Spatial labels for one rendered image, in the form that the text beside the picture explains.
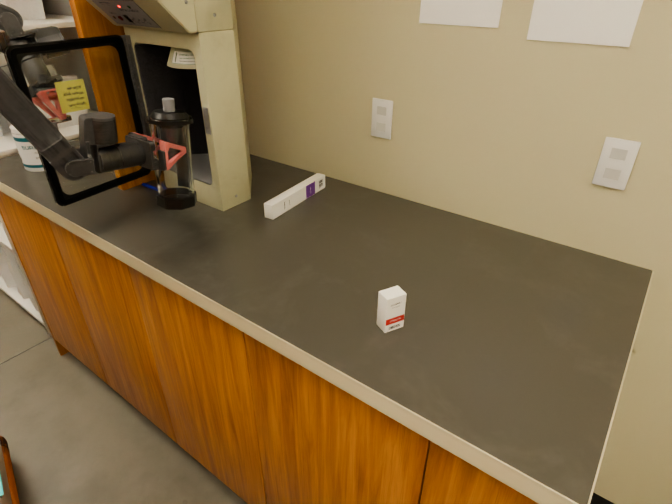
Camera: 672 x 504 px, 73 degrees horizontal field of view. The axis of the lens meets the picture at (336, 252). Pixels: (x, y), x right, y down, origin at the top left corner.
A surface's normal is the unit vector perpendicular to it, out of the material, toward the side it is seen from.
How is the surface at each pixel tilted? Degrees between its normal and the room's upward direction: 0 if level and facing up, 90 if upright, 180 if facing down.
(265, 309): 0
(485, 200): 90
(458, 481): 90
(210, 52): 90
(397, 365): 1
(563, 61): 90
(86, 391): 0
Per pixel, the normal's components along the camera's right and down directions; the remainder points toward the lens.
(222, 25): 0.80, 0.32
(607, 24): -0.60, 0.41
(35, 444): 0.00, -0.85
